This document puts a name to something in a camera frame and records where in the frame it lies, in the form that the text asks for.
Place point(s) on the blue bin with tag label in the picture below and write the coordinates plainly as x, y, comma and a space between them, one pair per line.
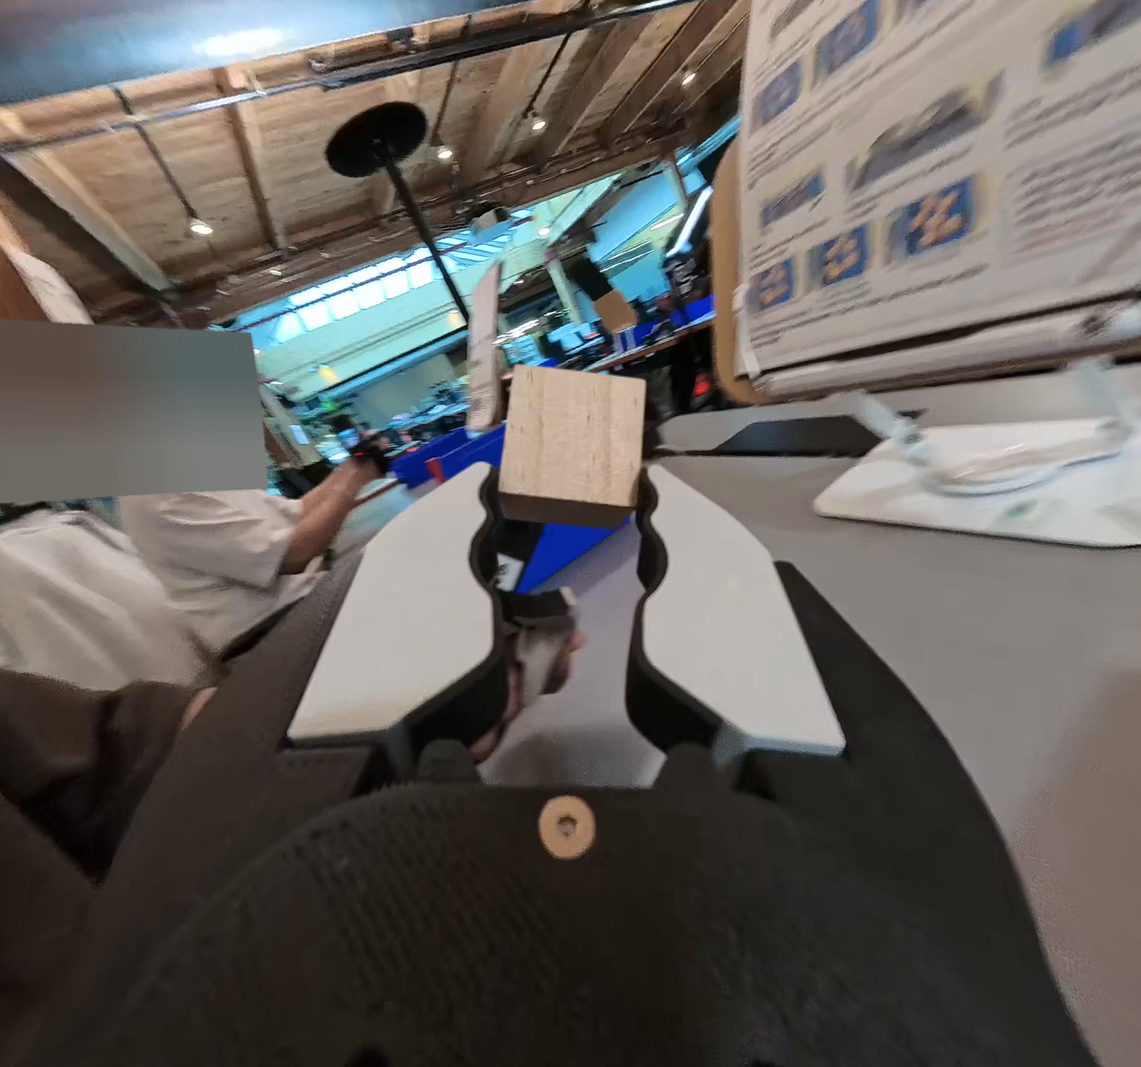
454, 452

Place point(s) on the blue plastic bin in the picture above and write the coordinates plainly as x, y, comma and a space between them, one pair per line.
570, 550

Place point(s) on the blue striped wooden cube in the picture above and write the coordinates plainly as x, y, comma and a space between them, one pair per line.
570, 442

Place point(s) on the grey desk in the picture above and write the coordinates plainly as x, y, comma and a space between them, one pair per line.
936, 638

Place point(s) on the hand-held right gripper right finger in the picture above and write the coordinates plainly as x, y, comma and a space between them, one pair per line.
739, 638

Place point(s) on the black round ceiling fixture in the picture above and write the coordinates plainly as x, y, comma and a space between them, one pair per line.
374, 140

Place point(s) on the person's left hand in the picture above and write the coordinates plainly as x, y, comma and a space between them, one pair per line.
543, 666

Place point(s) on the wooden document stand white base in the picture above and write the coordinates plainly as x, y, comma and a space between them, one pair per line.
891, 496

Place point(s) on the printed instruction sheet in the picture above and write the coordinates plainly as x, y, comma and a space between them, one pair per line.
936, 104

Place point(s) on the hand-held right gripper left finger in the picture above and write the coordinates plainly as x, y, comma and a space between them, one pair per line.
401, 638

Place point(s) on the brown rounded board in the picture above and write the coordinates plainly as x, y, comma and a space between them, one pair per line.
615, 311

